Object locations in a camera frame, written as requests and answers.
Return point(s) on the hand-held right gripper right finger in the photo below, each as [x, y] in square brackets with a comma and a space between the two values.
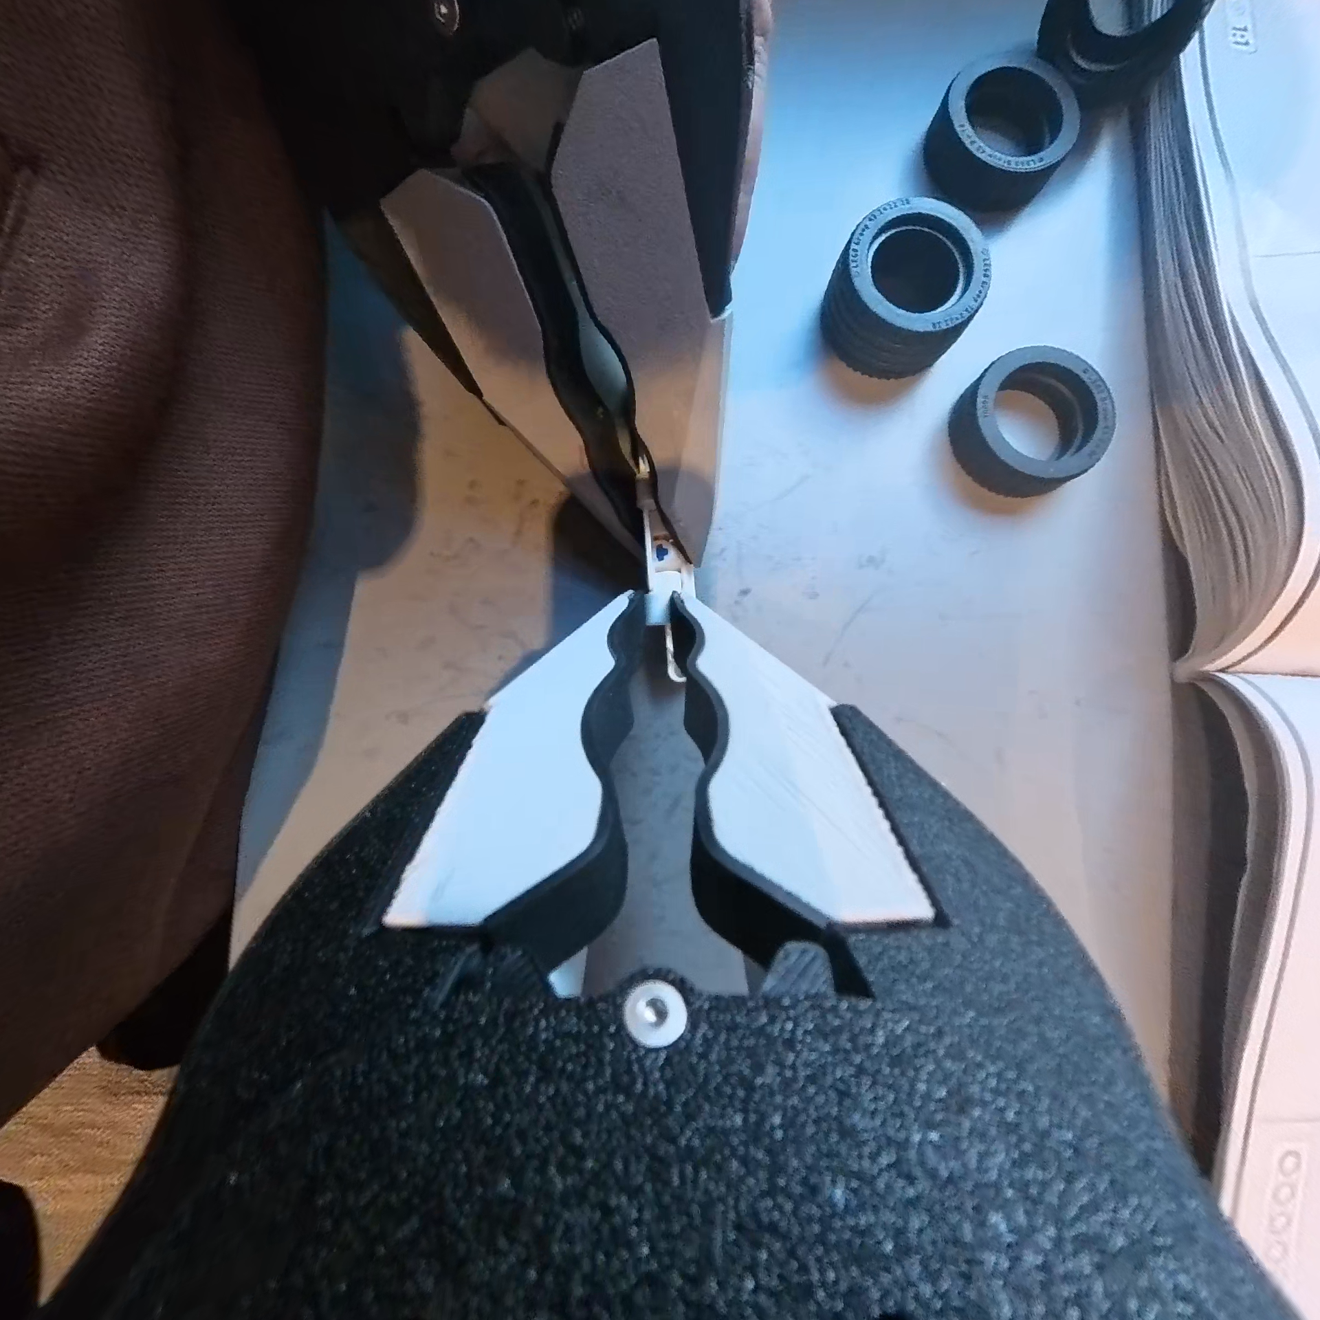
[805, 814]

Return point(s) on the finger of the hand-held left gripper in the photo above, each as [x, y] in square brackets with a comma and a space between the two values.
[640, 206]
[464, 278]

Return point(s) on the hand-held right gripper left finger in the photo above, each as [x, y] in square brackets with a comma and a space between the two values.
[504, 814]

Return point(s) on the long white brick beam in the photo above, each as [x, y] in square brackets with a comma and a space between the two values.
[660, 608]

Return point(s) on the grey desk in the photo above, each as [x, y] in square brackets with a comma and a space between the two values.
[927, 619]

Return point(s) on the wide black rubber tire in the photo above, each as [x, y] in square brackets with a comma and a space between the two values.
[855, 330]
[1092, 62]

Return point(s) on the narrow black rubber tire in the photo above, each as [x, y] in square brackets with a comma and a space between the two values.
[949, 154]
[974, 443]

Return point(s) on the person's torso in brown shirt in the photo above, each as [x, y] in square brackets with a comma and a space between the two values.
[134, 516]

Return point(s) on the open instruction booklet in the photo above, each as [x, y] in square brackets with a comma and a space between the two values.
[1237, 310]

